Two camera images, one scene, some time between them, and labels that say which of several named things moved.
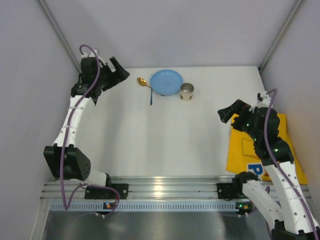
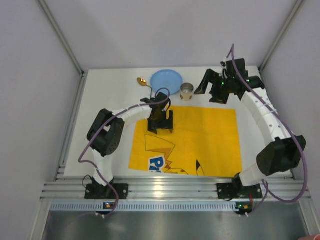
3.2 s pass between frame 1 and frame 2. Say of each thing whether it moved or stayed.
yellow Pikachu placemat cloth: moved
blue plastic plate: stayed
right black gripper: moved
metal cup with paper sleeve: stayed
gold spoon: stayed
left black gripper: moved
